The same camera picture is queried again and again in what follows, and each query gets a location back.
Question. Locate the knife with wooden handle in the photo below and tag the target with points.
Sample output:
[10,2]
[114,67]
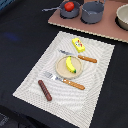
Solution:
[79,56]

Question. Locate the red toy tomato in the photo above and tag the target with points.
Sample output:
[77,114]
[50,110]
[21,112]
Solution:
[69,6]

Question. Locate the fork with wooden handle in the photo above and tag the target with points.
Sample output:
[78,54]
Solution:
[54,77]

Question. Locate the round tan wooden plate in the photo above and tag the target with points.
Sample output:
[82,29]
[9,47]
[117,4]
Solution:
[62,70]

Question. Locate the white woven placemat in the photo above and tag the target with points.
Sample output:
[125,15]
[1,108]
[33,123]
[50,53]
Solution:
[68,103]

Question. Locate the grey pot with long handle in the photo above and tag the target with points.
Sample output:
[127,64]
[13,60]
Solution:
[70,14]

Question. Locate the brown toy sausage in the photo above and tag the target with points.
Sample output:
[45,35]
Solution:
[45,90]

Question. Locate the brown wooden board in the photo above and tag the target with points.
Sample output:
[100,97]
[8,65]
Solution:
[107,27]

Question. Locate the yellow toy banana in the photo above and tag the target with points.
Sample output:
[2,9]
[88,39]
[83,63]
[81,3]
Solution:
[69,65]

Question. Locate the beige bowl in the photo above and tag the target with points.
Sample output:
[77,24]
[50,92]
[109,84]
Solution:
[122,15]

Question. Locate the yellow butter box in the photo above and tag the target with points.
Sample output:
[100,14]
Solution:
[78,45]

